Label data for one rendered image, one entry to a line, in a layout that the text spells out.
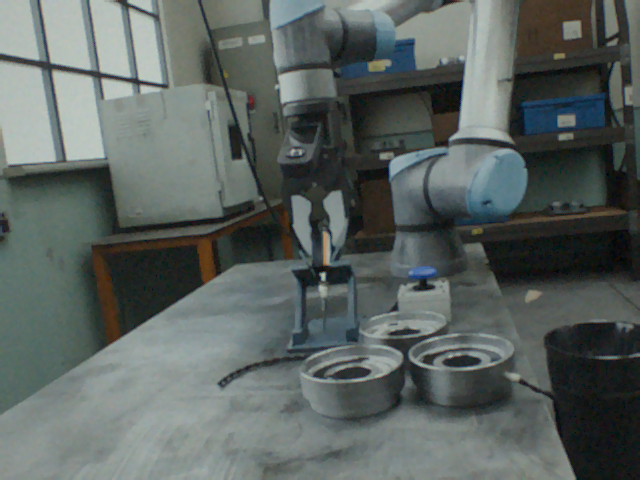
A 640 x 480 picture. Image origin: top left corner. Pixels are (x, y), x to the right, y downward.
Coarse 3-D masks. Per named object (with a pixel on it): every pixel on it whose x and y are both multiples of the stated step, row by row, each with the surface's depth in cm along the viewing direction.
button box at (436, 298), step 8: (400, 288) 88; (408, 288) 87; (416, 288) 85; (424, 288) 85; (432, 288) 85; (440, 288) 85; (448, 288) 85; (400, 296) 84; (408, 296) 83; (416, 296) 83; (424, 296) 83; (432, 296) 83; (440, 296) 83; (448, 296) 82; (400, 304) 84; (408, 304) 84; (416, 304) 83; (424, 304) 83; (432, 304) 83; (440, 304) 83; (448, 304) 83; (440, 312) 83; (448, 312) 83; (448, 320) 83
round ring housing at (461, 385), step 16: (448, 336) 66; (464, 336) 65; (480, 336) 65; (416, 352) 63; (432, 352) 64; (464, 352) 63; (480, 352) 62; (512, 352) 58; (416, 368) 59; (432, 368) 57; (448, 368) 56; (464, 368) 56; (480, 368) 56; (496, 368) 56; (512, 368) 58; (416, 384) 60; (432, 384) 57; (448, 384) 56; (464, 384) 56; (480, 384) 56; (496, 384) 56; (432, 400) 59; (448, 400) 57; (464, 400) 57; (480, 400) 57
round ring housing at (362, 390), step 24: (312, 360) 64; (336, 360) 66; (384, 360) 64; (312, 384) 58; (336, 384) 57; (360, 384) 56; (384, 384) 57; (312, 408) 61; (336, 408) 58; (360, 408) 57; (384, 408) 58
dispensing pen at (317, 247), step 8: (320, 224) 87; (328, 224) 87; (320, 232) 87; (312, 240) 84; (320, 240) 84; (312, 248) 84; (320, 248) 84; (312, 256) 83; (320, 256) 83; (312, 264) 83; (320, 264) 83; (320, 272) 84; (328, 272) 84; (320, 280) 83; (328, 280) 83; (320, 288) 83; (328, 288) 83; (320, 296) 83
